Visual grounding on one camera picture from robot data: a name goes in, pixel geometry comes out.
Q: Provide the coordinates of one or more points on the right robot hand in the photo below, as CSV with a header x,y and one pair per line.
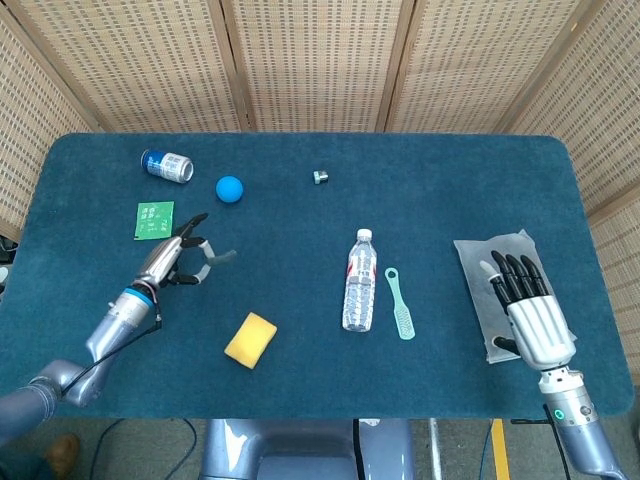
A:
x,y
542,325

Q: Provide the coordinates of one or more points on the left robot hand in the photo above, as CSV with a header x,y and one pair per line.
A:
x,y
160,262

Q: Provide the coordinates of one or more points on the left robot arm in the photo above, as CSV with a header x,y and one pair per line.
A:
x,y
112,330

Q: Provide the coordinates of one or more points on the green sachet packet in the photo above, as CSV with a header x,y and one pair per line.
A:
x,y
154,220

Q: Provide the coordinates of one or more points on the blue and white drink can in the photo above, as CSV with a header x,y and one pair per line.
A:
x,y
167,166

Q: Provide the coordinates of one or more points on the grey plastic pouch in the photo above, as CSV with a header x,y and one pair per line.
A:
x,y
470,260

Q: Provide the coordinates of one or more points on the blue ball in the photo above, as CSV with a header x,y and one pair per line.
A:
x,y
229,189

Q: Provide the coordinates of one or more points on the yellow sponge with green pad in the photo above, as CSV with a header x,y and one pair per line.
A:
x,y
251,340

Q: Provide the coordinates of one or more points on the mint green brush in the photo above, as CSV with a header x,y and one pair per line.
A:
x,y
404,317

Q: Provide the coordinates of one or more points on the clear plastic water bottle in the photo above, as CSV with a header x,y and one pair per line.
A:
x,y
359,295

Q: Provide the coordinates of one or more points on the blue carpet table cover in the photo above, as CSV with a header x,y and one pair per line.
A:
x,y
320,380

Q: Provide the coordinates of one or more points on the brown shoe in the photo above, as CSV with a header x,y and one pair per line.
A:
x,y
64,452

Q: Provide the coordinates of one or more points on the blue-grey robot torso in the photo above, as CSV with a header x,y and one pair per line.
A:
x,y
300,450

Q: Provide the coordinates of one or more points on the wicker folding screen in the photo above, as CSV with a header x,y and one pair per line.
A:
x,y
320,60

